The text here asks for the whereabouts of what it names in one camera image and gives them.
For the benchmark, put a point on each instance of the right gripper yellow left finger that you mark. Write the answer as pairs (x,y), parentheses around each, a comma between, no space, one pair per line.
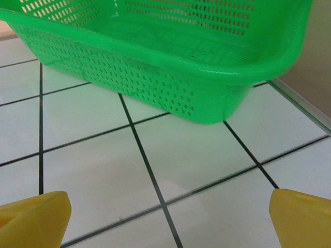
(33,219)

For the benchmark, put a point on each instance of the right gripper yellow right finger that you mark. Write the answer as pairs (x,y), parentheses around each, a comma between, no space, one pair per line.
(302,219)

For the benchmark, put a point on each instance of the metal table edge strip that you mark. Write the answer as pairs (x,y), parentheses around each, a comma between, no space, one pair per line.
(302,106)

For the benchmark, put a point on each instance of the wooden table border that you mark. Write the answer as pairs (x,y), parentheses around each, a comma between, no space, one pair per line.
(6,31)

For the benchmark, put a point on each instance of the green perforated plastic basket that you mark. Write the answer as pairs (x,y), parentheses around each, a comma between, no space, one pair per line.
(181,51)

